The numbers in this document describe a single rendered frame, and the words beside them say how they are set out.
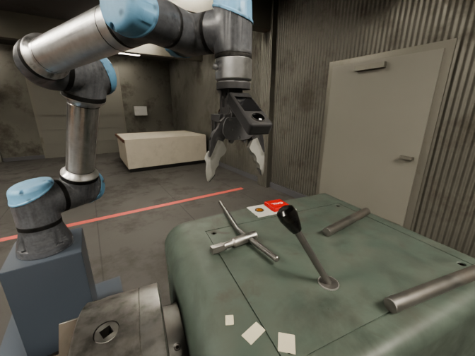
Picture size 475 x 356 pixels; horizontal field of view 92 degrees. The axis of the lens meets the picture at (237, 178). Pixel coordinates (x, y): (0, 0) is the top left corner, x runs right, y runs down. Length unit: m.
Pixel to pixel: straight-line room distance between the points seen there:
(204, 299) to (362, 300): 0.26
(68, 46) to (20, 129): 9.22
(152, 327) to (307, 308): 0.24
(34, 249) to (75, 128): 0.40
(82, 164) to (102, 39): 0.51
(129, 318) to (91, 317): 0.06
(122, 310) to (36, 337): 0.67
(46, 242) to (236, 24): 0.83
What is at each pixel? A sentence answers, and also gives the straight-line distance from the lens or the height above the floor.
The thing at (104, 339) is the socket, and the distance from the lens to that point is 0.44.
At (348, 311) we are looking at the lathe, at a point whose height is 1.26.
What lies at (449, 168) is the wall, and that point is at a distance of 3.12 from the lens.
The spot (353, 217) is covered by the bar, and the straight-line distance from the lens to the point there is 0.69.
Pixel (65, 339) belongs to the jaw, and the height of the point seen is 1.18.
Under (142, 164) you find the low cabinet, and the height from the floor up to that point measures 0.18.
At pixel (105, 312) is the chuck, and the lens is 0.48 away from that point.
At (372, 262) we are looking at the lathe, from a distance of 0.56.
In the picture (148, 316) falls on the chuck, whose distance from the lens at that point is 0.44.
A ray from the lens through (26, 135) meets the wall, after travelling 9.78.
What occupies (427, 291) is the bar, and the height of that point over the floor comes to 1.27.
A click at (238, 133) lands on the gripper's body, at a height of 1.50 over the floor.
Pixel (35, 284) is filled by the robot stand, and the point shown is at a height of 1.03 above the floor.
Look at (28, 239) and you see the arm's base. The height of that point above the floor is 1.16.
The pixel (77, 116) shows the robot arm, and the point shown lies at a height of 1.53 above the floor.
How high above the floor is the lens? 1.55
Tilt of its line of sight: 17 degrees down
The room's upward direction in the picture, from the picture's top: straight up
